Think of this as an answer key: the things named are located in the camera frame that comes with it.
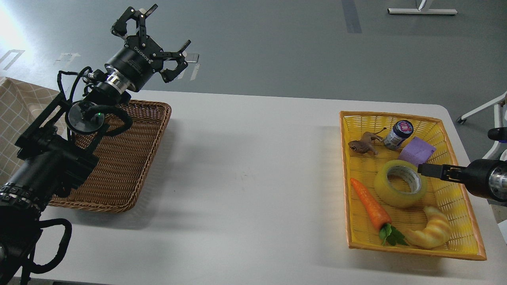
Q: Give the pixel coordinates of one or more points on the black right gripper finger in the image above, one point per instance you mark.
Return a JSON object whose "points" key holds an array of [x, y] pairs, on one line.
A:
{"points": [[444, 172]]}

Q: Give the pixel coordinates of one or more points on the yellow tape roll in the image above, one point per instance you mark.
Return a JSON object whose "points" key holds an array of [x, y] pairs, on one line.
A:
{"points": [[399, 185]]}

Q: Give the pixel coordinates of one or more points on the brown toy frog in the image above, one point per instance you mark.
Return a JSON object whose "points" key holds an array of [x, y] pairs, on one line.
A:
{"points": [[365, 143]]}

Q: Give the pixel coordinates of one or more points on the toy croissant bread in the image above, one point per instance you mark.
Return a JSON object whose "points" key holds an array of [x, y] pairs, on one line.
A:
{"points": [[436, 232]]}

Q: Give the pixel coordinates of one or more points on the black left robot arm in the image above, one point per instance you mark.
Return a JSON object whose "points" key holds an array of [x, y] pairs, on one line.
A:
{"points": [[57, 148]]}

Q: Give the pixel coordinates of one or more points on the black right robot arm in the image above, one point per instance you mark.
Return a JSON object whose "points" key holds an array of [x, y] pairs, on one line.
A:
{"points": [[498, 179]]}

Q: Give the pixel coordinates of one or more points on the small dark jar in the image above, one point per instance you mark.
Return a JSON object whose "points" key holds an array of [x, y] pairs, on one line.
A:
{"points": [[400, 131]]}

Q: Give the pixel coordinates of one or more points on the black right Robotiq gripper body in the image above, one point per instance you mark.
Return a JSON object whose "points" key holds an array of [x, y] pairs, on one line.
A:
{"points": [[476, 178]]}

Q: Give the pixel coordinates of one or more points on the orange toy carrot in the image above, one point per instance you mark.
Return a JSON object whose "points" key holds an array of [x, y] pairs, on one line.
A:
{"points": [[380, 219]]}

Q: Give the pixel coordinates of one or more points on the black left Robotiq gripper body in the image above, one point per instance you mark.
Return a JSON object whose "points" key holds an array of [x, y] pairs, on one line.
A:
{"points": [[135, 63]]}

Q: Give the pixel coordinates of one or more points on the yellow plastic basket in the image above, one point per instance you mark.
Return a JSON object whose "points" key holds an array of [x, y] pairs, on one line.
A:
{"points": [[450, 198]]}

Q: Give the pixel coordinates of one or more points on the white stand base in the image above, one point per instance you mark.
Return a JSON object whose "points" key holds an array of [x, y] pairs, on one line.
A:
{"points": [[423, 8]]}

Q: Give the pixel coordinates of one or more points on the purple foam block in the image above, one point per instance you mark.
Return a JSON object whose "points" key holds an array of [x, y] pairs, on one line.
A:
{"points": [[417, 152]]}

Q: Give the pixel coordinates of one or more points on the brown wicker basket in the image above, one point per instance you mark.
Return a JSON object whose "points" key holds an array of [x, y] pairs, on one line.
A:
{"points": [[124, 161]]}

